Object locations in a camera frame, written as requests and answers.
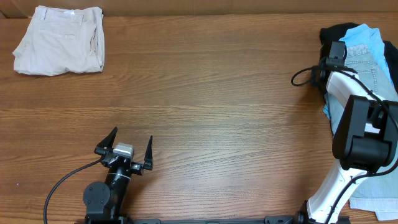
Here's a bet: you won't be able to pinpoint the light blue denim shorts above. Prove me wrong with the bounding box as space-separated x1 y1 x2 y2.
324 44 397 221

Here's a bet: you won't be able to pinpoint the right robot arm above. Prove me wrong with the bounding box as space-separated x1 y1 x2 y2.
296 41 397 223

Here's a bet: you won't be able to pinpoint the black garment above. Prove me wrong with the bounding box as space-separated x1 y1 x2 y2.
320 22 397 91

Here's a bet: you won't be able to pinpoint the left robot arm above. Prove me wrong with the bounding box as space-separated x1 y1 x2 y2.
83 128 153 223

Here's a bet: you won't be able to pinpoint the light blue shirt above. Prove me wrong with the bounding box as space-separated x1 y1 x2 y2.
320 23 397 101

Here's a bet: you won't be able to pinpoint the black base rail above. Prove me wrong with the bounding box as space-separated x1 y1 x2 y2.
76 216 316 224

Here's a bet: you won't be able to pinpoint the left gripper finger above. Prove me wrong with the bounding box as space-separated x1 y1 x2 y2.
97 127 118 149
144 136 153 165

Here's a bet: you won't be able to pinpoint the folded beige trousers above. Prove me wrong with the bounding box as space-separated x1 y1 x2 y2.
12 6 105 77

